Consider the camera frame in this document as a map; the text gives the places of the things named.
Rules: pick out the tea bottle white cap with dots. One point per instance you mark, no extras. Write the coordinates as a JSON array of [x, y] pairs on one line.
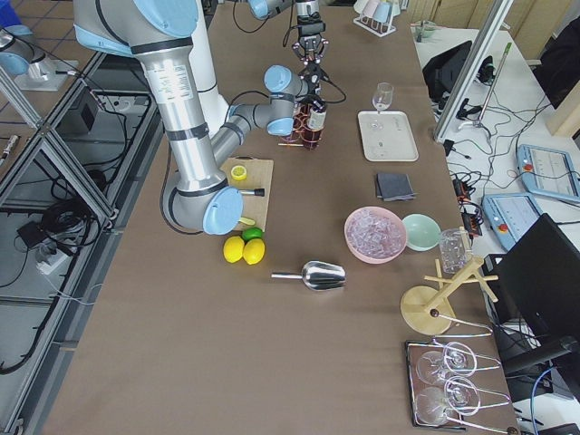
[[317, 114]]

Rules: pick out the yellow plastic knife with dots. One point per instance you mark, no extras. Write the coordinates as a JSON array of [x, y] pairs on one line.
[[247, 221]]

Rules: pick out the pink bowl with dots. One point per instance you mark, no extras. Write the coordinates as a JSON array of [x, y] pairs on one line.
[[382, 212]]

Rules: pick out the wooden cup tree stand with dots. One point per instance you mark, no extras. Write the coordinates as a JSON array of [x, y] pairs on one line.
[[427, 310]]

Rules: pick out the aluminium frame post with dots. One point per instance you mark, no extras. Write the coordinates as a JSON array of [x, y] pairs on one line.
[[485, 37]]

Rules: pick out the steel muddler black tip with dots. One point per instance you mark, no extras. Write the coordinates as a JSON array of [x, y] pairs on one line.
[[255, 192]]

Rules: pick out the cream rabbit tray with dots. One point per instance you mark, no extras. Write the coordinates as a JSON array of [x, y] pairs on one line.
[[387, 136]]

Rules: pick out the blue teach pendant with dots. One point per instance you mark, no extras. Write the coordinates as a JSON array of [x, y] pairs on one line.
[[548, 173], [510, 215]]

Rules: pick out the steel ice scoop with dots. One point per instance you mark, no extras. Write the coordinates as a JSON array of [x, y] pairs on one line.
[[317, 275]]

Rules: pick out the grey folded cloth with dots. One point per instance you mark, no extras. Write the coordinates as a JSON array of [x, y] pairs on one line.
[[393, 186]]

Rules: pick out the green lime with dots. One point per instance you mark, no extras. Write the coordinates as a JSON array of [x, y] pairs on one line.
[[252, 233]]

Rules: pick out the half lemon slice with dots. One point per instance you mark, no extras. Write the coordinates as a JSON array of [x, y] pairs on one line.
[[238, 172]]

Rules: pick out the glass mug on stand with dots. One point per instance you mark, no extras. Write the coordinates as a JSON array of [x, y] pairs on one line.
[[455, 249]]

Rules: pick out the yellow lemon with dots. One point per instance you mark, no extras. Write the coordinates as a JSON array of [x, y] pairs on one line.
[[254, 251], [233, 249]]

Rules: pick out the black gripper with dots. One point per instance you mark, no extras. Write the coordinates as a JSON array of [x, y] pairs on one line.
[[313, 87], [310, 45]]

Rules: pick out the bamboo cutting board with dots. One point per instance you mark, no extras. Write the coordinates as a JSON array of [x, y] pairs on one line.
[[255, 187]]

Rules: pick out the white cup rack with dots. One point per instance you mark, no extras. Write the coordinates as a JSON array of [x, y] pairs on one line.
[[377, 16]]

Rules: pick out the black monitor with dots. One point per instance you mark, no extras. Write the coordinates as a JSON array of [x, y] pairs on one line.
[[538, 283]]

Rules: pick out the green ceramic bowl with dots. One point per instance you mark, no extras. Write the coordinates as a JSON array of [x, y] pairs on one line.
[[423, 232]]

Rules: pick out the clear ice cubes pile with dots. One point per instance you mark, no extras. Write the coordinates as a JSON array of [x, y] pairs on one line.
[[374, 236]]

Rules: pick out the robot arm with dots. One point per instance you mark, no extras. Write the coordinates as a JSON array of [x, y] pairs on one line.
[[169, 39], [306, 12]]

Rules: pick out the clear wine glass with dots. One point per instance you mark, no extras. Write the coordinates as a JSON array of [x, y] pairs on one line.
[[381, 101]]

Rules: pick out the upside-down wine glass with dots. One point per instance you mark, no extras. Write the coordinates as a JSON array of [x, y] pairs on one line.
[[443, 361], [452, 404]]

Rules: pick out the copper wire bottle basket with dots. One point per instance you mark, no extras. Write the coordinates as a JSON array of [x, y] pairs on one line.
[[300, 134]]

